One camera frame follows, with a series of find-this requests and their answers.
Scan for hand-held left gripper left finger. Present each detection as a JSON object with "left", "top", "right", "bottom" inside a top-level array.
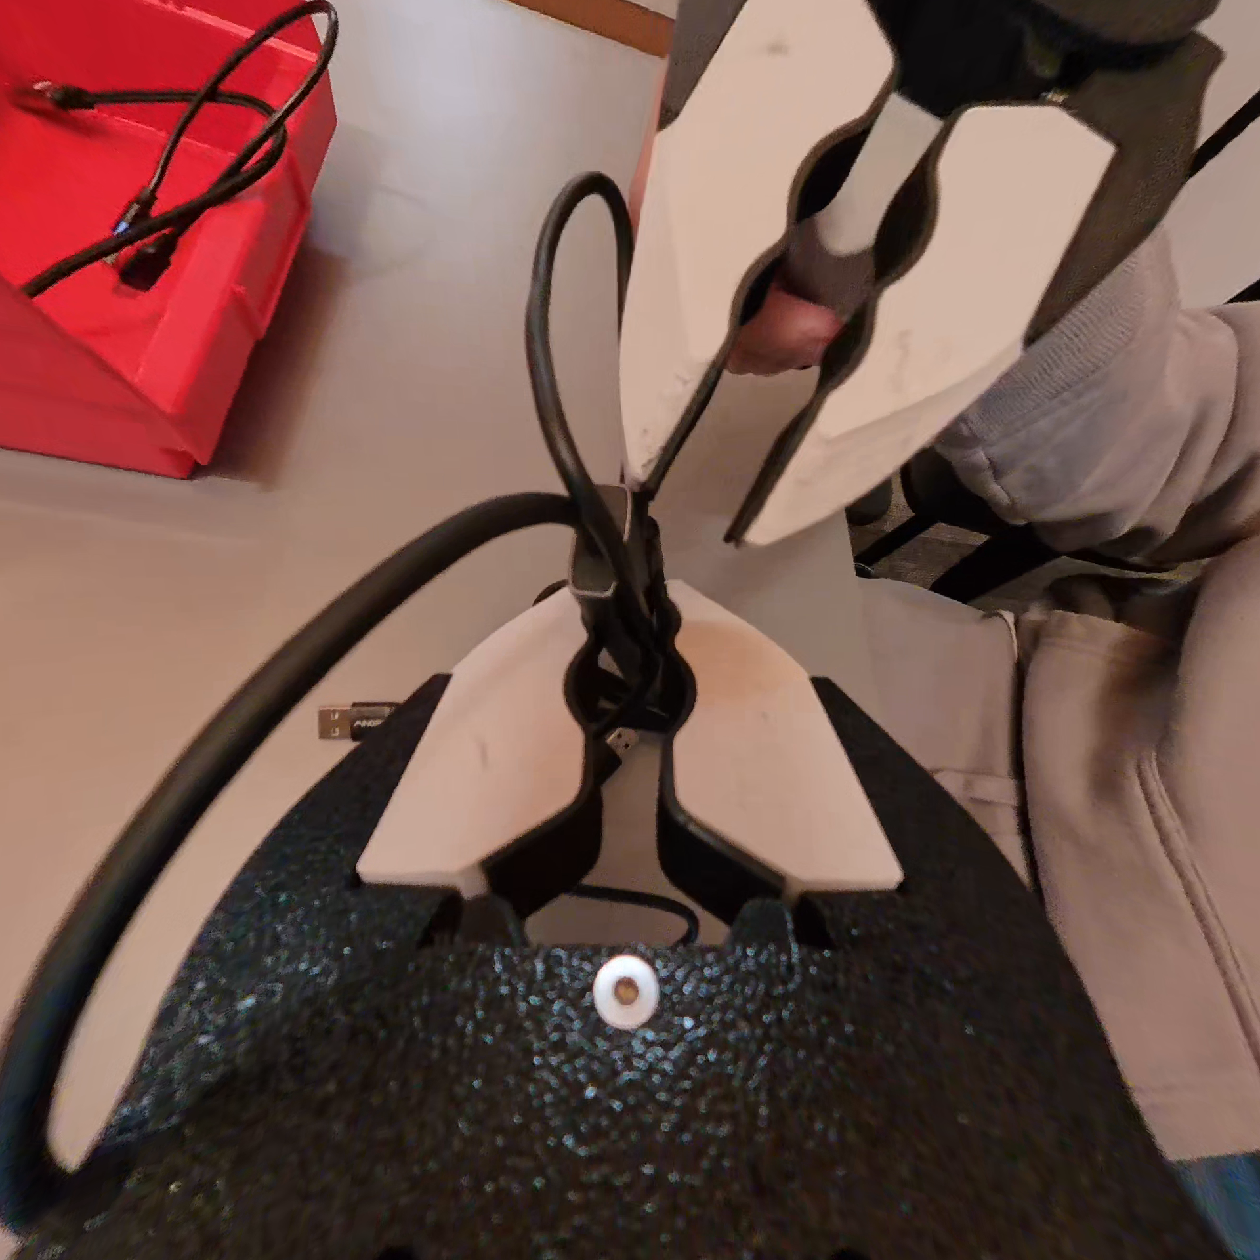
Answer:
[{"left": 353, "top": 587, "right": 604, "bottom": 898}]

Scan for grey desk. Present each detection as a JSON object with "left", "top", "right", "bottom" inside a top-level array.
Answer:
[{"left": 0, "top": 0, "right": 872, "bottom": 1176}]

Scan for person's right hand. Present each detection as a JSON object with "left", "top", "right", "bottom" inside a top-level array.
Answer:
[{"left": 729, "top": 282, "right": 849, "bottom": 379}]

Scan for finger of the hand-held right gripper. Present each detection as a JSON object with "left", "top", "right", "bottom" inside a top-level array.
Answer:
[
  {"left": 724, "top": 101, "right": 1119, "bottom": 551},
  {"left": 619, "top": 0, "right": 901, "bottom": 490}
]

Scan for large red plastic bin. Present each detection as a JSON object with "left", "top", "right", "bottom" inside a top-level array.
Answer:
[{"left": 0, "top": 0, "right": 339, "bottom": 478}]

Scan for black cable gold plug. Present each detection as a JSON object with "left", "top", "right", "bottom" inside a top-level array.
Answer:
[{"left": 21, "top": 0, "right": 339, "bottom": 299}]

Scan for long black cable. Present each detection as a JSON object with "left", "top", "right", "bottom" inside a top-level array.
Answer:
[{"left": 0, "top": 490, "right": 591, "bottom": 1226}]

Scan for black USB plug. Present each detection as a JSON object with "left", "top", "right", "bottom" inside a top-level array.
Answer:
[{"left": 314, "top": 698, "right": 399, "bottom": 746}]

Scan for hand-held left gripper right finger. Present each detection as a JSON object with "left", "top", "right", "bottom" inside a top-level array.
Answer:
[{"left": 659, "top": 577, "right": 903, "bottom": 898}]

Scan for grey USB hub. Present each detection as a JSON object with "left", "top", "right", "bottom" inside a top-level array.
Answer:
[{"left": 569, "top": 483, "right": 632, "bottom": 602}]

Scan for black braided cable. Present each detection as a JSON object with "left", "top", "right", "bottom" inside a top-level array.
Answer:
[{"left": 26, "top": 80, "right": 291, "bottom": 292}]

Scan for person's blue jeans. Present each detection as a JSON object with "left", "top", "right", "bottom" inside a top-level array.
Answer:
[{"left": 1166, "top": 1149, "right": 1260, "bottom": 1260}]

